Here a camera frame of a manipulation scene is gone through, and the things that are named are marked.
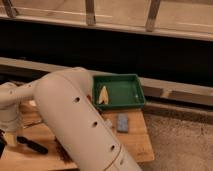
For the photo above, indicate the wooden board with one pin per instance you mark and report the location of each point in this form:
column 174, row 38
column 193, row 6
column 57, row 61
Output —
column 136, row 141

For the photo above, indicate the black handled brush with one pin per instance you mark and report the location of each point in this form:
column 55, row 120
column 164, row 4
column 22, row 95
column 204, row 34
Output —
column 33, row 145

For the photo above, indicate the green plastic tray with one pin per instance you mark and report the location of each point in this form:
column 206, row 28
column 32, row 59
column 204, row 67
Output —
column 124, row 91

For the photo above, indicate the yellow banana piece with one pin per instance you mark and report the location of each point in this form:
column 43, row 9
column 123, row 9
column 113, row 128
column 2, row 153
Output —
column 103, row 96

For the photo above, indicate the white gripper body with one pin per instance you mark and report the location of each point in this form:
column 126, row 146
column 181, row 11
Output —
column 14, row 127

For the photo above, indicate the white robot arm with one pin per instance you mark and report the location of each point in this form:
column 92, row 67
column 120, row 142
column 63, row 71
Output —
column 62, row 101

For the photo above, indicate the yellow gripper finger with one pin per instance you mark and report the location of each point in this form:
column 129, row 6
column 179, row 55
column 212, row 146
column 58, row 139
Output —
column 11, row 139

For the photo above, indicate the dark grape bunch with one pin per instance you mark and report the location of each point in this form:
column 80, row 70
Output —
column 62, row 152

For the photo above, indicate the blue sponge right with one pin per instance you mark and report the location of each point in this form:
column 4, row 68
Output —
column 122, row 123

